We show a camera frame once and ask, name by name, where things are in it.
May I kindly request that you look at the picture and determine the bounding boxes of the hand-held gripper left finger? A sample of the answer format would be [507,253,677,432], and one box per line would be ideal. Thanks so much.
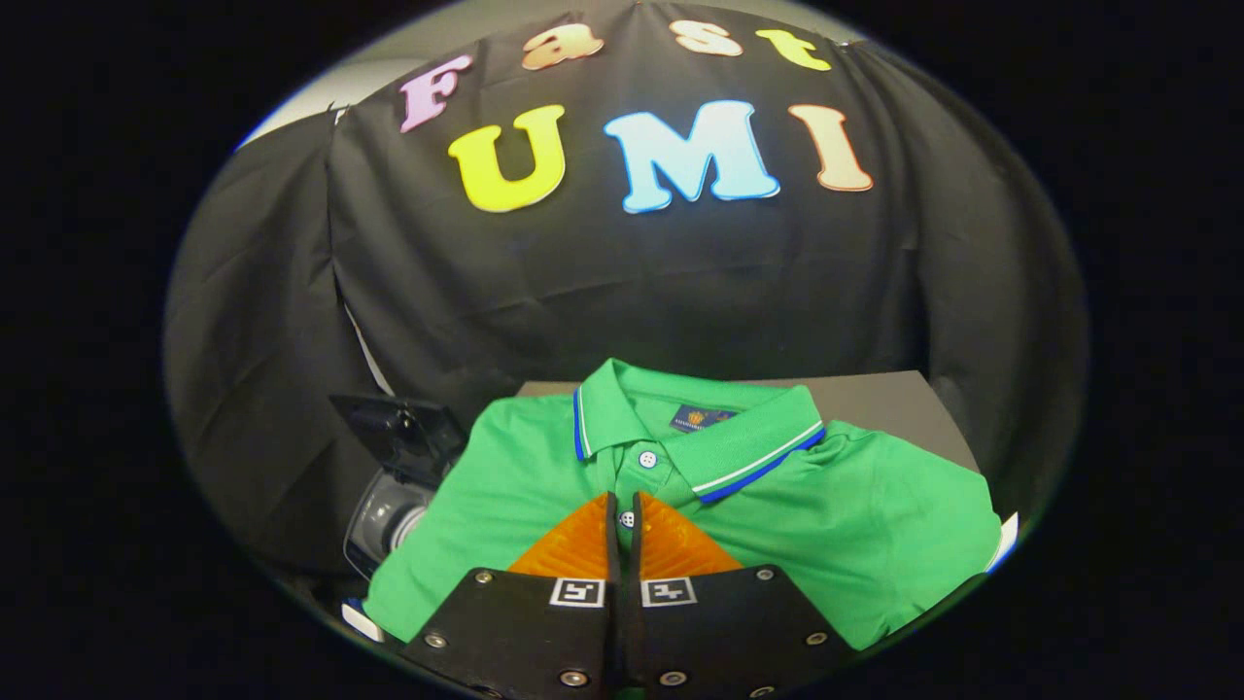
[400,492,624,700]

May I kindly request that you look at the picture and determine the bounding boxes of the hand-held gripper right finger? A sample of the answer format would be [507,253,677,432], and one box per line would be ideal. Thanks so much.
[622,490,858,700]

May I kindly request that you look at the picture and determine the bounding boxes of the green polo shirt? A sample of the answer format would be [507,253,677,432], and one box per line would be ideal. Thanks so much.
[364,358,1004,650]

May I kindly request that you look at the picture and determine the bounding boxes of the beige cabinet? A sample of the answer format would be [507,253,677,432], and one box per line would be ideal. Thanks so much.
[515,369,983,477]

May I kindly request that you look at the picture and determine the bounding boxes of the black backdrop cloth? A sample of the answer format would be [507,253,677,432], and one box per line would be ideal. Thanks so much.
[163,5,1089,577]

